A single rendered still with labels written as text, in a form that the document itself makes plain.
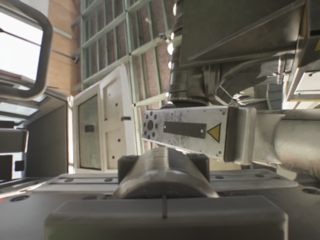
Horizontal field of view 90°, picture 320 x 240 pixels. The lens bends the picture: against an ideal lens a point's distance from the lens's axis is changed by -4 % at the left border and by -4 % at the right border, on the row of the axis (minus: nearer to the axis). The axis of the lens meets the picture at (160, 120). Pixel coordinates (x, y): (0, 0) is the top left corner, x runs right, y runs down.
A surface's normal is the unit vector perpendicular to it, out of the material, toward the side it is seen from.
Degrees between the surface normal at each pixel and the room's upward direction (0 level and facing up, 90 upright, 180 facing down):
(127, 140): 106
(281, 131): 154
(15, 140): 90
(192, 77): 179
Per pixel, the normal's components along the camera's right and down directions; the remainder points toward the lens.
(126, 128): 0.63, -0.22
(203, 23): -0.57, -0.09
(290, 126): -0.73, -0.50
